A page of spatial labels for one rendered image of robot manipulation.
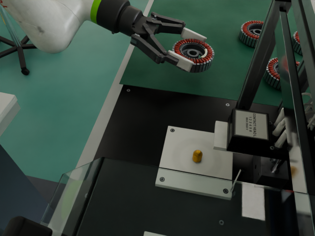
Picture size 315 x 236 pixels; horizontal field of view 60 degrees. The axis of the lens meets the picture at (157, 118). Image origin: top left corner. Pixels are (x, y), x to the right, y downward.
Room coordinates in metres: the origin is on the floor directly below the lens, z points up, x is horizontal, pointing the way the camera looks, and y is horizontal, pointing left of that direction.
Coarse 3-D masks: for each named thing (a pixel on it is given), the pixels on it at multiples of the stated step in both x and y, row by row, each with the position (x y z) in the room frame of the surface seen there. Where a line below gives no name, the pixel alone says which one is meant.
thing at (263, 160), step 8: (256, 160) 0.28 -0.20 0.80; (264, 160) 0.27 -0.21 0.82; (256, 168) 0.27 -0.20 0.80; (264, 168) 0.25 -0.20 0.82; (280, 168) 0.25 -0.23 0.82; (256, 176) 0.25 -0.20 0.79; (264, 176) 0.24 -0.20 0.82; (272, 176) 0.24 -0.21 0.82; (280, 176) 0.24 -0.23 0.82; (288, 176) 0.24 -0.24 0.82; (264, 184) 0.23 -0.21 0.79; (272, 184) 0.23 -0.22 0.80; (280, 184) 0.23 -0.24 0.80
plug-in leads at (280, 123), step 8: (304, 104) 0.28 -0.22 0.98; (312, 104) 0.28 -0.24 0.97; (280, 112) 0.30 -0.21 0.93; (312, 112) 0.26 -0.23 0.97; (280, 120) 0.29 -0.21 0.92; (312, 120) 0.25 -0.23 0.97; (280, 128) 0.27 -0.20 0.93; (312, 128) 0.27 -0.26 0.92; (280, 136) 0.26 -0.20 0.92; (312, 136) 0.27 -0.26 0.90; (280, 144) 0.25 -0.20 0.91
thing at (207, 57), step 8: (184, 40) 0.63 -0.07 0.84; (192, 40) 0.63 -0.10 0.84; (176, 48) 0.59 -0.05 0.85; (184, 48) 0.62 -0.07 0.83; (192, 48) 0.62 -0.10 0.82; (200, 48) 0.61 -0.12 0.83; (208, 48) 0.60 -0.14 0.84; (184, 56) 0.56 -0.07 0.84; (192, 56) 0.58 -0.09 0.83; (208, 56) 0.57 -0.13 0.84; (200, 64) 0.54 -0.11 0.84; (208, 64) 0.55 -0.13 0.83; (192, 72) 0.54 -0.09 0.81; (200, 72) 0.54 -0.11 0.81
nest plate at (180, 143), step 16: (176, 128) 0.38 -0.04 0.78; (176, 144) 0.33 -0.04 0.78; (192, 144) 0.33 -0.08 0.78; (208, 144) 0.33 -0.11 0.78; (160, 160) 0.29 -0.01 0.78; (176, 160) 0.29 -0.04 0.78; (192, 160) 0.29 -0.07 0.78; (208, 160) 0.29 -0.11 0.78; (224, 160) 0.29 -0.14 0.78; (224, 176) 0.26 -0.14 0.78
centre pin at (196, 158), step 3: (195, 150) 0.30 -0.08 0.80; (198, 150) 0.30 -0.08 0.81; (195, 153) 0.30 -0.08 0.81; (198, 153) 0.29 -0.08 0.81; (201, 153) 0.30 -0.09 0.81; (195, 156) 0.29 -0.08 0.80; (198, 156) 0.29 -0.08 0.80; (201, 156) 0.29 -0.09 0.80; (195, 159) 0.29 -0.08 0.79; (198, 159) 0.29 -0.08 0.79; (201, 159) 0.29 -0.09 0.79
